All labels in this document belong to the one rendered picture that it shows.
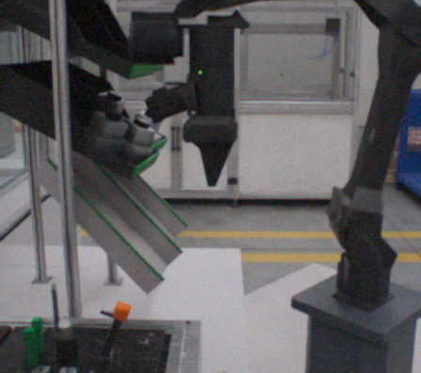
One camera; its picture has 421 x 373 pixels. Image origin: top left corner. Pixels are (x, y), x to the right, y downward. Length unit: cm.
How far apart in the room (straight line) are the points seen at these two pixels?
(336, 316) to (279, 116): 396
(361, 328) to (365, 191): 17
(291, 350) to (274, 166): 374
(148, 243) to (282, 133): 368
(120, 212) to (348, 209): 49
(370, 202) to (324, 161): 405
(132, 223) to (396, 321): 53
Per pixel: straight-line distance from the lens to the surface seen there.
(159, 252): 107
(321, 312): 77
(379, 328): 74
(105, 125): 92
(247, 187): 476
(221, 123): 62
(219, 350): 105
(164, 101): 67
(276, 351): 106
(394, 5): 70
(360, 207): 73
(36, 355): 80
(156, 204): 120
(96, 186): 107
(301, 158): 474
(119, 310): 74
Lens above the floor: 141
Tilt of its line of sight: 13 degrees down
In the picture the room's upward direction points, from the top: straight up
